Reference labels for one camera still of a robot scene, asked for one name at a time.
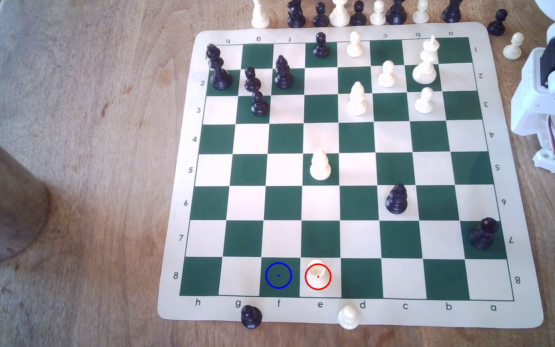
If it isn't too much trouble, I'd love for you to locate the white chess bishop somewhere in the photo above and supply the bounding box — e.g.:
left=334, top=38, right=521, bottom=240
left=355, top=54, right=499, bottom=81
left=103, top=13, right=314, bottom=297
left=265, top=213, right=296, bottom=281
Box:
left=346, top=81, right=369, bottom=117
left=309, top=148, right=332, bottom=182
left=251, top=0, right=270, bottom=29

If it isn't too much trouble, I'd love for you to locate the black chess pawn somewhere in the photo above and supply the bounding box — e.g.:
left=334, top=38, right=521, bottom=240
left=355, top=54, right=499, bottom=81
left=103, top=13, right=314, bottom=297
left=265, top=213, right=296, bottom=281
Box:
left=240, top=305, right=263, bottom=330
left=487, top=9, right=508, bottom=37
left=350, top=1, right=368, bottom=27
left=251, top=91, right=269, bottom=117
left=313, top=32, right=330, bottom=59
left=313, top=2, right=330, bottom=28
left=244, top=67, right=262, bottom=93

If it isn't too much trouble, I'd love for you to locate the green and white chess mat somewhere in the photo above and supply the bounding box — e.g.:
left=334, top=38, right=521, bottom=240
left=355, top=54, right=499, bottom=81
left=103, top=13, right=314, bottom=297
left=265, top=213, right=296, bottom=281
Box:
left=157, top=22, right=544, bottom=329

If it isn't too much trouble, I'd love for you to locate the black chess bishop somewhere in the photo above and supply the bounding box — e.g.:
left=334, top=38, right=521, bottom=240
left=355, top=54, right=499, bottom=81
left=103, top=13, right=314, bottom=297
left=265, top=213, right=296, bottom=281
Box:
left=274, top=55, right=295, bottom=89
left=385, top=183, right=409, bottom=215

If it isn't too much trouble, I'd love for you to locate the black chess king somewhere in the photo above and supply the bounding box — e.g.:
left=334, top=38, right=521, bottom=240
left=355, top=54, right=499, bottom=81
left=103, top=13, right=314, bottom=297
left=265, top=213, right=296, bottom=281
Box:
left=205, top=43, right=233, bottom=91

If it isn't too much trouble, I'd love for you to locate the white chess pawn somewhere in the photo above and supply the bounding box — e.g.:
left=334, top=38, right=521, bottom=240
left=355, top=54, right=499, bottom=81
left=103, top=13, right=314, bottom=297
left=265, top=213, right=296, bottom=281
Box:
left=503, top=32, right=525, bottom=61
left=338, top=304, right=360, bottom=331
left=346, top=31, right=364, bottom=58
left=414, top=87, right=435, bottom=115
left=377, top=60, right=397, bottom=88
left=369, top=0, right=387, bottom=26
left=412, top=0, right=430, bottom=25

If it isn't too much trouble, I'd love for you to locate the black chess knight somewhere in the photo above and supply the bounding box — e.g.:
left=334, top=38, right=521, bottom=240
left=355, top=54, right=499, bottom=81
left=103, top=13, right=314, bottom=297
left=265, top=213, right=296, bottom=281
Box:
left=286, top=0, right=306, bottom=29

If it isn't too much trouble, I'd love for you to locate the large white chess piece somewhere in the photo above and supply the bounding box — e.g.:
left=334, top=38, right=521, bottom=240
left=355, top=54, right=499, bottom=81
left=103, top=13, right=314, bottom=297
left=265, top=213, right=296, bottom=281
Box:
left=330, top=0, right=351, bottom=28

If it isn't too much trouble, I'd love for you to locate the white chess king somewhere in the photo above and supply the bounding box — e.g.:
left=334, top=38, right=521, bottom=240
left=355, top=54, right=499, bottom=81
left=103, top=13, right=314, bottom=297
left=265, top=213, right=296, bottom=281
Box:
left=412, top=35, right=439, bottom=85

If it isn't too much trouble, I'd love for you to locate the large black chess piece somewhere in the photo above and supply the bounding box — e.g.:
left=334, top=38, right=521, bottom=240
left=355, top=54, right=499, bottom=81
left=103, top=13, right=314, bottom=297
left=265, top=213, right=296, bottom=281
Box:
left=442, top=0, right=463, bottom=24
left=386, top=0, right=408, bottom=26

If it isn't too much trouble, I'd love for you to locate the black pawn on a7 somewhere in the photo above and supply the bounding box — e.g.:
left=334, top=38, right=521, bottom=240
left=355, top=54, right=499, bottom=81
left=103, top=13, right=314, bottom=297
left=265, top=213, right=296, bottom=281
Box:
left=468, top=217, right=500, bottom=250

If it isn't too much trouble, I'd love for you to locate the dark wooden round post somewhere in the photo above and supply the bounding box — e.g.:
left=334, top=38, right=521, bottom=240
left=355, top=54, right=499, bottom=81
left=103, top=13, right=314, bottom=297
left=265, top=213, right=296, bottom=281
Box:
left=0, top=120, right=51, bottom=264

